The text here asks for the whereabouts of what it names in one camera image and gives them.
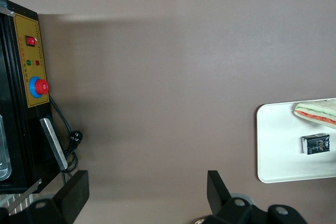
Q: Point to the black tissue pack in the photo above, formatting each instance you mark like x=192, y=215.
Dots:
x=316, y=144

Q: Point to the black sealing machine yellow panel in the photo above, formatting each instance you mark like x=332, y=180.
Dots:
x=31, y=58

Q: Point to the wrapped triangle sandwich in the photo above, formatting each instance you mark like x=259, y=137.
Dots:
x=317, y=115

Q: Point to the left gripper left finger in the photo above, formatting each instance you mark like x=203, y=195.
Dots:
x=76, y=195

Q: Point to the cream plastic serving tray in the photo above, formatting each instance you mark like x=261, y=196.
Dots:
x=278, y=155

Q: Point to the clear container in machine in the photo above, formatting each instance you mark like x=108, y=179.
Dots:
x=4, y=155

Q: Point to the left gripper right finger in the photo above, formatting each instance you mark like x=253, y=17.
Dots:
x=219, y=195

